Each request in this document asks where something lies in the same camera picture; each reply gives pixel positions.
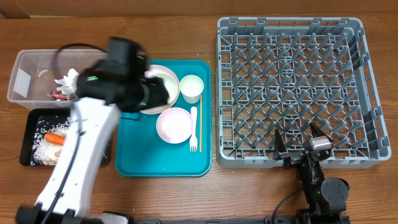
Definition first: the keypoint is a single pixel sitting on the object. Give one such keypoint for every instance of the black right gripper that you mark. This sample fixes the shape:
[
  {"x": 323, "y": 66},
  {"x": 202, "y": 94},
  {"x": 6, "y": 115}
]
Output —
[{"x": 290, "y": 161}]

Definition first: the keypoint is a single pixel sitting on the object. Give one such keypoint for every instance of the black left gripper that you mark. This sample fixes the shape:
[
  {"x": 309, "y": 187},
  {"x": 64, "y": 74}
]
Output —
[{"x": 157, "y": 94}]

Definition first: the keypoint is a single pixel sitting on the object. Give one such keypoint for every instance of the small pink plate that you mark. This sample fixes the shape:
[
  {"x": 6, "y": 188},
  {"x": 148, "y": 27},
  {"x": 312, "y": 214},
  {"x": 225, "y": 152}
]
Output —
[{"x": 174, "y": 125}]

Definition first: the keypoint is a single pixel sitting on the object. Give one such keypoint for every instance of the white napkin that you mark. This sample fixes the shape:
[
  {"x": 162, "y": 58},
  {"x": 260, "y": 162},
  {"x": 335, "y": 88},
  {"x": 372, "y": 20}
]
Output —
[{"x": 67, "y": 85}]

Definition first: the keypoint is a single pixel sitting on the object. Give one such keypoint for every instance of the red snack wrapper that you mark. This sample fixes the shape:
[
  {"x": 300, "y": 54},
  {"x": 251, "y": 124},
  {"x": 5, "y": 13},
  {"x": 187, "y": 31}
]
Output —
[{"x": 58, "y": 95}]

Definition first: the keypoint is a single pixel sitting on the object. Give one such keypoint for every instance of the orange carrot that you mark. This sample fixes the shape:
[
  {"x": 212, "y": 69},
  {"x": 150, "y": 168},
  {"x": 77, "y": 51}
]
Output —
[{"x": 54, "y": 139}]

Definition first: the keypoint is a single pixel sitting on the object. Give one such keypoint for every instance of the rice and peanuts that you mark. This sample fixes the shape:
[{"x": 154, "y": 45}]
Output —
[{"x": 43, "y": 152}]

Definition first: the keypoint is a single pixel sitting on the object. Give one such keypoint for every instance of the white bowl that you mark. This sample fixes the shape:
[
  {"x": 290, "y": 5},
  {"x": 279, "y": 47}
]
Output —
[{"x": 170, "y": 83}]

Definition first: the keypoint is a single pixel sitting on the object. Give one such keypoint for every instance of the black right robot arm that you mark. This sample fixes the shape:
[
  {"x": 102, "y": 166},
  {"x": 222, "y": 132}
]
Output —
[{"x": 326, "y": 197}]

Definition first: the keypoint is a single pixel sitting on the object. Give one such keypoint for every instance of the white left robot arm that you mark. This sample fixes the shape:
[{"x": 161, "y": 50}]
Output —
[{"x": 111, "y": 86}]

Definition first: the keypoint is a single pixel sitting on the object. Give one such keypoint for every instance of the grey dishwasher rack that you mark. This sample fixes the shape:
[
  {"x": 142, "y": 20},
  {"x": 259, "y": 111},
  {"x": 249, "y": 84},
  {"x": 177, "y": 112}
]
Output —
[{"x": 284, "y": 73}]

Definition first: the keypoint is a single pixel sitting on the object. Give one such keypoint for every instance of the large white plate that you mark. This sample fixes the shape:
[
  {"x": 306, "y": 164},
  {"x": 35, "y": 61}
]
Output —
[{"x": 159, "y": 69}]

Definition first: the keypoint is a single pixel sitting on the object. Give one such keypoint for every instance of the white cup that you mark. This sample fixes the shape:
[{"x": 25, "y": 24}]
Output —
[{"x": 191, "y": 88}]

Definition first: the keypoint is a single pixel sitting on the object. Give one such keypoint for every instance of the wooden chopstick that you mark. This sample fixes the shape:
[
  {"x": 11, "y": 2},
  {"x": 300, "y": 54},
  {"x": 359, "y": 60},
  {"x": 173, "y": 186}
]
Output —
[{"x": 201, "y": 125}]

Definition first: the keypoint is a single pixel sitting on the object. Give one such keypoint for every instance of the teal plastic tray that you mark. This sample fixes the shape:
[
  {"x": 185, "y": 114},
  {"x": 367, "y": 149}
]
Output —
[{"x": 140, "y": 152}]

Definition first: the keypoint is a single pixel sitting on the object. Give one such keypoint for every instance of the white plastic fork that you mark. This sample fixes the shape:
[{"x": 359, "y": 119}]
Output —
[{"x": 193, "y": 138}]

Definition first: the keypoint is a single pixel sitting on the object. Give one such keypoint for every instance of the clear plastic bin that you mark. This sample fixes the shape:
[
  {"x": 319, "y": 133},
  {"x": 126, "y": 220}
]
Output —
[{"x": 32, "y": 77}]

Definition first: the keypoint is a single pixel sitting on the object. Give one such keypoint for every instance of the black plastic tray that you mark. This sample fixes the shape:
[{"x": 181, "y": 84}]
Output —
[{"x": 26, "y": 149}]

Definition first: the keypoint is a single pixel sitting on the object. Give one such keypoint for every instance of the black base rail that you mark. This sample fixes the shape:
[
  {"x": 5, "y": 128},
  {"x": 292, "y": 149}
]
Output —
[{"x": 217, "y": 221}]

